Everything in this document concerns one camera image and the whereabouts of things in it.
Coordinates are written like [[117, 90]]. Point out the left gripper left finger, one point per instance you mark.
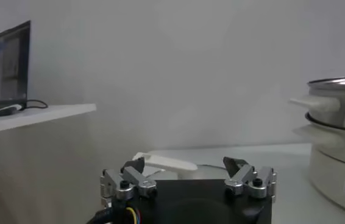
[[130, 179]]

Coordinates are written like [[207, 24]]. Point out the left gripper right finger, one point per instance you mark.
[[245, 176]]

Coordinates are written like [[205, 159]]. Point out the stainless steel steamer pot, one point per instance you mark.
[[337, 170]]

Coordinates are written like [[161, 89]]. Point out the white side table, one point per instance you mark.
[[38, 117]]

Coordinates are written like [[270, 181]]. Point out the black laptop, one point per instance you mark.
[[5, 64]]

